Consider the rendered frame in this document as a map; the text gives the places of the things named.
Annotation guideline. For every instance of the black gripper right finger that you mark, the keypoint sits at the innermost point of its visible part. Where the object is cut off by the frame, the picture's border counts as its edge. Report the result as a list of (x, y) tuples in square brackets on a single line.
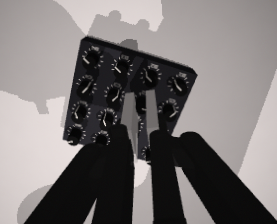
[(226, 198)]

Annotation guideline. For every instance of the black knob box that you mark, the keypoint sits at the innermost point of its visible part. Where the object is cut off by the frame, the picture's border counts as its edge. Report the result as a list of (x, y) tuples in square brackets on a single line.
[(97, 63)]

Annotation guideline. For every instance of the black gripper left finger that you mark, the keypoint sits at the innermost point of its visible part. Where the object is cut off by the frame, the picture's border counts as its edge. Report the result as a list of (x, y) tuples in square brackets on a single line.
[(73, 194)]

